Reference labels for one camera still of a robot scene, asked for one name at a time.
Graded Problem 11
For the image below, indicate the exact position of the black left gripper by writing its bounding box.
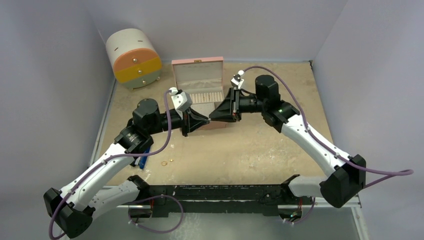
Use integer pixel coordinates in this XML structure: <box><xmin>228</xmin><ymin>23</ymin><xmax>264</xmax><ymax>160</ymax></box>
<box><xmin>147</xmin><ymin>106</ymin><xmax>209</xmax><ymax>137</ymax></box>

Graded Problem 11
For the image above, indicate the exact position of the pink jewelry box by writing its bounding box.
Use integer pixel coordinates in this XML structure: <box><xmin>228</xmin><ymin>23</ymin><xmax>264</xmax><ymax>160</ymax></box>
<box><xmin>171</xmin><ymin>56</ymin><xmax>224</xmax><ymax>117</ymax></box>

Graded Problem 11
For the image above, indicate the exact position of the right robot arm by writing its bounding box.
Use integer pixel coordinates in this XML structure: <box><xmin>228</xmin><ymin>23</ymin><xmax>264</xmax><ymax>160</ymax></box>
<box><xmin>209</xmin><ymin>75</ymin><xmax>366</xmax><ymax>208</ymax></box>

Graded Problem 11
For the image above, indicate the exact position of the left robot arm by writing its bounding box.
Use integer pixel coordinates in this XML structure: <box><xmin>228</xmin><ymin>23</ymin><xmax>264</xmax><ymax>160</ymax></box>
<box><xmin>43</xmin><ymin>96</ymin><xmax>210</xmax><ymax>240</ymax></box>

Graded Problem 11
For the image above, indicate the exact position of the blue stapler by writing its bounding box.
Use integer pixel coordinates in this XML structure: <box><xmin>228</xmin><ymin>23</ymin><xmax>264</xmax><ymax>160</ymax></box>
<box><xmin>130</xmin><ymin>147</ymin><xmax>151</xmax><ymax>170</ymax></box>

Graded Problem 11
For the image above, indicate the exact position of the round pastel drawer organizer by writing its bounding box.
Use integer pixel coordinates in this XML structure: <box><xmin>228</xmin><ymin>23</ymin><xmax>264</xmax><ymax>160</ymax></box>
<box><xmin>105</xmin><ymin>28</ymin><xmax>162</xmax><ymax>90</ymax></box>

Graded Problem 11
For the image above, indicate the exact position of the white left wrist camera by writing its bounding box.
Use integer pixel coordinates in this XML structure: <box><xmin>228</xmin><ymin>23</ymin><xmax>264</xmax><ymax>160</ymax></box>
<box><xmin>169</xmin><ymin>87</ymin><xmax>193</xmax><ymax>119</ymax></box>

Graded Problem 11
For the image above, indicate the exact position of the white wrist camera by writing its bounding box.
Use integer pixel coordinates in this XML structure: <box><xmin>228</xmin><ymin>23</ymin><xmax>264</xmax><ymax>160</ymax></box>
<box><xmin>169</xmin><ymin>87</ymin><xmax>193</xmax><ymax>119</ymax></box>
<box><xmin>230</xmin><ymin>70</ymin><xmax>245</xmax><ymax>90</ymax></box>

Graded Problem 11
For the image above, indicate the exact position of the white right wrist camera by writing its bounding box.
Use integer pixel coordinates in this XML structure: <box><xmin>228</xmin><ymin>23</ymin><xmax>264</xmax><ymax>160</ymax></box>
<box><xmin>230</xmin><ymin>70</ymin><xmax>245</xmax><ymax>90</ymax></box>

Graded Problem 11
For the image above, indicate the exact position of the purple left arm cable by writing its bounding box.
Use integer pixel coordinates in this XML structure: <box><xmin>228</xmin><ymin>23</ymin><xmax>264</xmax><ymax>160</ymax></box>
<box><xmin>48</xmin><ymin>89</ymin><xmax>173</xmax><ymax>240</ymax></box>

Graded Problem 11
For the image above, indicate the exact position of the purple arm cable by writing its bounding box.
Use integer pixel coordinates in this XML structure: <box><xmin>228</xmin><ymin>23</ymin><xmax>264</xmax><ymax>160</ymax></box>
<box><xmin>241</xmin><ymin>65</ymin><xmax>415</xmax><ymax>190</ymax></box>
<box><xmin>48</xmin><ymin>89</ymin><xmax>173</xmax><ymax>240</ymax></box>

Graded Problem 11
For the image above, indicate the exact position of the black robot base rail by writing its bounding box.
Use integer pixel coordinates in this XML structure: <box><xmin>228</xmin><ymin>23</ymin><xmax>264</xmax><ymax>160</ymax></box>
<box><xmin>128</xmin><ymin>175</ymin><xmax>312</xmax><ymax>219</ymax></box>

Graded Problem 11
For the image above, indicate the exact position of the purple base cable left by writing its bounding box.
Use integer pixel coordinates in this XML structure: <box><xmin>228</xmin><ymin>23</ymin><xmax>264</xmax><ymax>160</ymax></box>
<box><xmin>128</xmin><ymin>194</ymin><xmax>185</xmax><ymax>234</ymax></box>

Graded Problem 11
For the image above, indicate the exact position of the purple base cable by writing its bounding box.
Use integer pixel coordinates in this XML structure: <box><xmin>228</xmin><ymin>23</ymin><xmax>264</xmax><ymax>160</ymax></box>
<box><xmin>128</xmin><ymin>194</ymin><xmax>185</xmax><ymax>234</ymax></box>
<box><xmin>282</xmin><ymin>195</ymin><xmax>318</xmax><ymax>227</ymax></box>

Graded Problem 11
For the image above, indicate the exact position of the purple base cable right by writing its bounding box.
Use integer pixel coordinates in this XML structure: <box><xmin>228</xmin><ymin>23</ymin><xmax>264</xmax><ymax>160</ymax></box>
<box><xmin>282</xmin><ymin>195</ymin><xmax>318</xmax><ymax>227</ymax></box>

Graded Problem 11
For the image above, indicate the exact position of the aluminium frame rail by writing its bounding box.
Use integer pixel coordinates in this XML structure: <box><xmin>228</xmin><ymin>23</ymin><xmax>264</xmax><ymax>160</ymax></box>
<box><xmin>94</xmin><ymin>184</ymin><xmax>362</xmax><ymax>210</ymax></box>

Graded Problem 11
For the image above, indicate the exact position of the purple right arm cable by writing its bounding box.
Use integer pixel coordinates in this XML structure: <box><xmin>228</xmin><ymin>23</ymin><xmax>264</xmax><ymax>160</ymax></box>
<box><xmin>241</xmin><ymin>65</ymin><xmax>415</xmax><ymax>190</ymax></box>

